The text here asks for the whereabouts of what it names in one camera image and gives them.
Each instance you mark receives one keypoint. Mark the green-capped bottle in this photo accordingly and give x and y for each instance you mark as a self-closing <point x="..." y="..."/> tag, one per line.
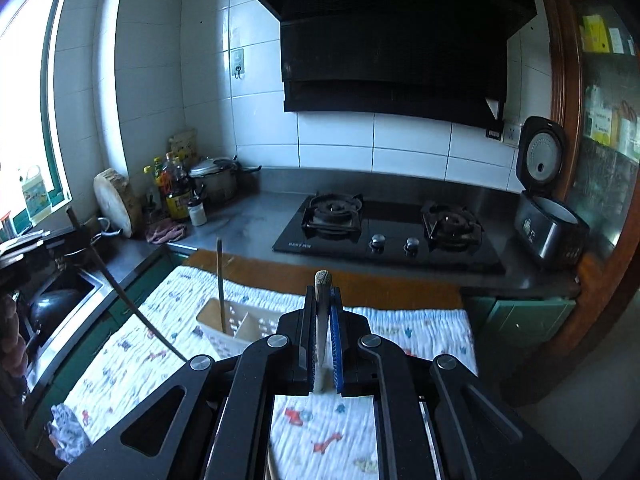
<point x="158" y="170"/>

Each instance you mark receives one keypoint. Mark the white printed blanket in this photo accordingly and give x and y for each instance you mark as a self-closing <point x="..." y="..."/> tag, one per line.
<point x="415" y="330"/>

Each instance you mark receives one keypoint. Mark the pink cloth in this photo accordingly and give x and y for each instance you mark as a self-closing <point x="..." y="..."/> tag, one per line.
<point x="165" y="232"/>

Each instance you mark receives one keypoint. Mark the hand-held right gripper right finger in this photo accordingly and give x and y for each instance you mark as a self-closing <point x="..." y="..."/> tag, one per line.
<point x="336" y="350"/>

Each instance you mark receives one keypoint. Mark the green framed window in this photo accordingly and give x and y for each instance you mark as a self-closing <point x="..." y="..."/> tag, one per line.
<point x="52" y="135"/>

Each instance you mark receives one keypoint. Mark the green base cabinet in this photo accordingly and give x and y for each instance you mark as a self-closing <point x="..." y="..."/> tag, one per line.
<point x="520" y="320"/>

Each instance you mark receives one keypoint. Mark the black range hood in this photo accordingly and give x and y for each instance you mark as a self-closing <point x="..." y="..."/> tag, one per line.
<point x="390" y="60"/>

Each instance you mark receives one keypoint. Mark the black gas stove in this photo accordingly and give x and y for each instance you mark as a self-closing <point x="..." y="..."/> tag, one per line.
<point x="350" y="249"/>

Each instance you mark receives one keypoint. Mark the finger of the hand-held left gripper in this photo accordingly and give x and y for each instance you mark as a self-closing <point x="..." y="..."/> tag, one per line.
<point x="75" y="255"/>

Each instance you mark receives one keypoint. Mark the small white jar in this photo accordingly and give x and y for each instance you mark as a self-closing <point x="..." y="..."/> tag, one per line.
<point x="197" y="213"/>

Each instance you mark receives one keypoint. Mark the wooden glass-door cabinet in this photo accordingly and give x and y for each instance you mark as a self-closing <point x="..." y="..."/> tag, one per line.
<point x="565" y="85"/>

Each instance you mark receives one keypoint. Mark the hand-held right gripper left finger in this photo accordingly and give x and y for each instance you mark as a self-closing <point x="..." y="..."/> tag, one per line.
<point x="297" y="340"/>

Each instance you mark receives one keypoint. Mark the yellow-capped bottle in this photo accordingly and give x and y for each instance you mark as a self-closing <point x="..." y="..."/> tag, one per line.
<point x="148" y="182"/>

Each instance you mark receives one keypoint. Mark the wall hook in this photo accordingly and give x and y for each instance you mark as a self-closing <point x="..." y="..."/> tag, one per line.
<point x="237" y="62"/>

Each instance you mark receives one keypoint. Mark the dark yellow-label oil bottle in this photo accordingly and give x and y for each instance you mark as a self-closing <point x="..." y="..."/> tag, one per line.
<point x="176" y="197"/>

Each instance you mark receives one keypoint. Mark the clear detergent jug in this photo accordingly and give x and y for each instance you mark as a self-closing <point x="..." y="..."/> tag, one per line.
<point x="36" y="197"/>

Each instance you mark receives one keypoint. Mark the white wall socket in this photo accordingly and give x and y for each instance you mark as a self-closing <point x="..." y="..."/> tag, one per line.
<point x="511" y="133"/>

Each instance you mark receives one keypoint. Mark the white plastic chopstick holder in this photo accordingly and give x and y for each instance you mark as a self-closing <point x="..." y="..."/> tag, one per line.
<point x="250" y="322"/>

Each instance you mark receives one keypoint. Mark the person's left forearm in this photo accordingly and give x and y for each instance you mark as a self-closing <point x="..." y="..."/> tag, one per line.
<point x="11" y="330"/>

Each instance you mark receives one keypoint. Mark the steel sink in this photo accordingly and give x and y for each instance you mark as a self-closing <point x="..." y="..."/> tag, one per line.
<point x="87" y="280"/>

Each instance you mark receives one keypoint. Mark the black rice cooker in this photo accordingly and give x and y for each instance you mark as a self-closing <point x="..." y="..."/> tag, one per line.
<point x="545" y="230"/>

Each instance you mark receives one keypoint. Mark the wooden chopstick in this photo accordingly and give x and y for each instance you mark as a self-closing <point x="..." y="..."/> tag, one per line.
<point x="322" y="280"/>
<point x="220" y="285"/>
<point x="125" y="300"/>

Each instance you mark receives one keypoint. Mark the steel pressure cooker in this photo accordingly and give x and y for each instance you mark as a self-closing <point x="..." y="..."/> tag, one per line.
<point x="217" y="185"/>

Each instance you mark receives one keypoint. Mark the grey patterned cloth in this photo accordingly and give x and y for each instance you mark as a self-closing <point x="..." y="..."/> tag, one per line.
<point x="70" y="430"/>

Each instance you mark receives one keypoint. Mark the dark wok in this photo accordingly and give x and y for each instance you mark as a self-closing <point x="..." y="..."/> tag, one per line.
<point x="52" y="312"/>

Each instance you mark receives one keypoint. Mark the round wooden cutting board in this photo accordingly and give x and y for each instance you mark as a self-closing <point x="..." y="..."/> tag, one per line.
<point x="115" y="200"/>

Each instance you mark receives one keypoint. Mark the yellow box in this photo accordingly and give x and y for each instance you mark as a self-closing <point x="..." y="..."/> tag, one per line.
<point x="595" y="32"/>

